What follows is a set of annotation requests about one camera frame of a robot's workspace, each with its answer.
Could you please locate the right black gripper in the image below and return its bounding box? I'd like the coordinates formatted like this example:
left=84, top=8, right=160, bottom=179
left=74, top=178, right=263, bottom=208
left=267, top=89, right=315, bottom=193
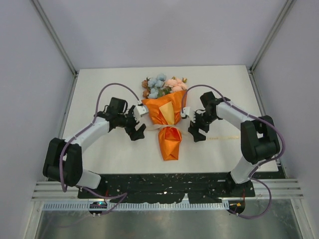
left=188, top=110, right=218, bottom=142

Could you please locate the left aluminium frame post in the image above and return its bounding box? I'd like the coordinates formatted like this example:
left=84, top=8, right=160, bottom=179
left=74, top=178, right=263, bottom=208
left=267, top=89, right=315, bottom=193
left=30, top=0, right=77, bottom=76

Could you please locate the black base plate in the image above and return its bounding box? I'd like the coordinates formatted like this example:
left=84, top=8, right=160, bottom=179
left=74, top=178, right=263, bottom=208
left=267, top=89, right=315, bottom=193
left=75, top=173, right=255, bottom=204

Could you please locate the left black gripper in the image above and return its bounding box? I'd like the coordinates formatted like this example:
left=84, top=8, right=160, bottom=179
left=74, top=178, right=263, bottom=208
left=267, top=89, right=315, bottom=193
left=117, top=105, right=145, bottom=140

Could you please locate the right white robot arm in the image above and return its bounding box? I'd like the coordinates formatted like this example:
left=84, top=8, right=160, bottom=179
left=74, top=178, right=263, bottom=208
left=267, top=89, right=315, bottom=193
left=180, top=92, right=281, bottom=196

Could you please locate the right aluminium frame post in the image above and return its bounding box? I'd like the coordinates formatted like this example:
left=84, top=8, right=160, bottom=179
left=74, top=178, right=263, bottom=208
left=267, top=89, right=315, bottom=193
left=249, top=0, right=297, bottom=74

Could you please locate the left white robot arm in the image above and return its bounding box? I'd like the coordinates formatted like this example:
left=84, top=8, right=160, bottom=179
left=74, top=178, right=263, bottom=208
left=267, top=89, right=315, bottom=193
left=42, top=97, right=148, bottom=198

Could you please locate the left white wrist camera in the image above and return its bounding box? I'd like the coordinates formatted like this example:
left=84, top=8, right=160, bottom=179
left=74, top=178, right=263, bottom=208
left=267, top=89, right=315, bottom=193
left=133, top=104, right=149, bottom=120

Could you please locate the cream ribbon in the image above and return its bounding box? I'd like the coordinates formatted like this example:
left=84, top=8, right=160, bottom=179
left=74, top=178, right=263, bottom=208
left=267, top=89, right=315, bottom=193
left=146, top=124, right=241, bottom=141

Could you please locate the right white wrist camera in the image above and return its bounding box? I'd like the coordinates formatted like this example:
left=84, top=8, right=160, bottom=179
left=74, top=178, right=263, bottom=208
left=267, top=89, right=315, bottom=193
left=180, top=107, right=194, bottom=120

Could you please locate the white slotted cable duct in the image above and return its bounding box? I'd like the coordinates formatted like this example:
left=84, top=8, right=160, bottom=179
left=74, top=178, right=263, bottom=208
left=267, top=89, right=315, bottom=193
left=42, top=201, right=229, bottom=211

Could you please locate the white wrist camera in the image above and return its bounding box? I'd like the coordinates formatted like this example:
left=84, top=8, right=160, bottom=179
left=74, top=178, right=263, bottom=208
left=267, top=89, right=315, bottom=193
left=180, top=107, right=194, bottom=120
left=133, top=104, right=149, bottom=120

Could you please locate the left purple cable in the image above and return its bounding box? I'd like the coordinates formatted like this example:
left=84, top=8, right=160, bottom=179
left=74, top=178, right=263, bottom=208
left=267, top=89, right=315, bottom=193
left=59, top=83, right=140, bottom=217

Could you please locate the aluminium frame post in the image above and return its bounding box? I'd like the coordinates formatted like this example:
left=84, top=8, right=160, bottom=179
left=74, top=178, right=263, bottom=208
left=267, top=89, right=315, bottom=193
left=249, top=0, right=297, bottom=74
left=30, top=0, right=77, bottom=76

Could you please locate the orange wrapping paper sheet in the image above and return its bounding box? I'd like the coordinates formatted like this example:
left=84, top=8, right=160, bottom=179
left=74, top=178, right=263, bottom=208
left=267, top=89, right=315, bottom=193
left=142, top=90, right=187, bottom=161

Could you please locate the fake flower bouquet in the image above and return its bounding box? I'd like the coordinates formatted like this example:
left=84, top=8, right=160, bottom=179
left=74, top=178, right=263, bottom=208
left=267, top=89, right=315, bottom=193
left=142, top=73, right=166, bottom=99

